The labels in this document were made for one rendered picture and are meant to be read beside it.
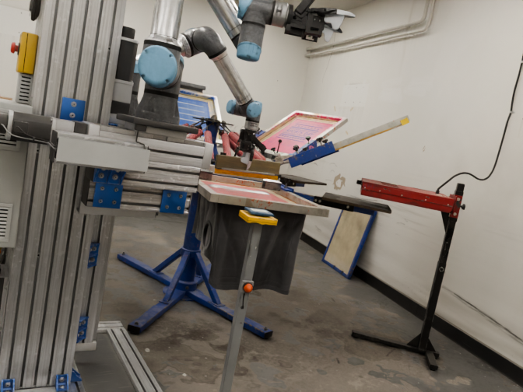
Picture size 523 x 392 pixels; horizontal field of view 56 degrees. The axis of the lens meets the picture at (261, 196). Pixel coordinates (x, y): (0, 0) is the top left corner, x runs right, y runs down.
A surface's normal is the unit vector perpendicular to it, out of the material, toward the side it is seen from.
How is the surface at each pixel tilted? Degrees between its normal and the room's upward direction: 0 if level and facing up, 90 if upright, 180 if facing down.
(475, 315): 90
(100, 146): 90
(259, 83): 90
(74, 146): 90
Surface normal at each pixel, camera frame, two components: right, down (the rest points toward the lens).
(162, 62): 0.05, 0.26
